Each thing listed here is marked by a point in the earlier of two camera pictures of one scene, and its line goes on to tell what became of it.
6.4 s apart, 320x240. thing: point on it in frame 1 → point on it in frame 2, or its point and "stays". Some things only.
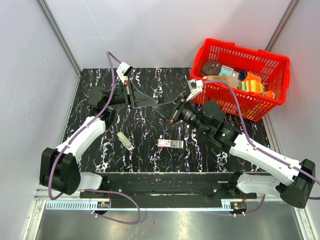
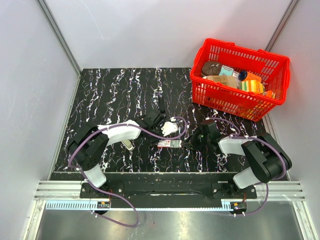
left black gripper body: (117, 97) → (157, 130)
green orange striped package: (253, 86) stays
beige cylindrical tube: (125, 141) stays
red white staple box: (170, 143) stays
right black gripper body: (190, 113) → (198, 139)
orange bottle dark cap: (249, 75) stays
